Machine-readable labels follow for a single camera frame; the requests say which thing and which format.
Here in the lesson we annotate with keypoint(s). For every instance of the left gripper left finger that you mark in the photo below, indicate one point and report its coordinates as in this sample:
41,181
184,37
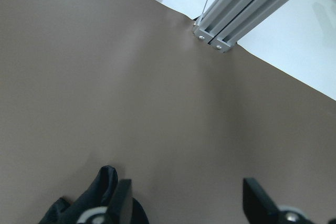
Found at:
119,209

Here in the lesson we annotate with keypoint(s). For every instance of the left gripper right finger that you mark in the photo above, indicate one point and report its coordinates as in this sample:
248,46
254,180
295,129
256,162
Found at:
258,207

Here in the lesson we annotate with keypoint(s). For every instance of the black graphic t-shirt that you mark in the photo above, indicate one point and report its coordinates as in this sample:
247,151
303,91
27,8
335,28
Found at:
91,205

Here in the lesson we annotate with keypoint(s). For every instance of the aluminium frame post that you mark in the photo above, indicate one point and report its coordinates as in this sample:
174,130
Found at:
225,22

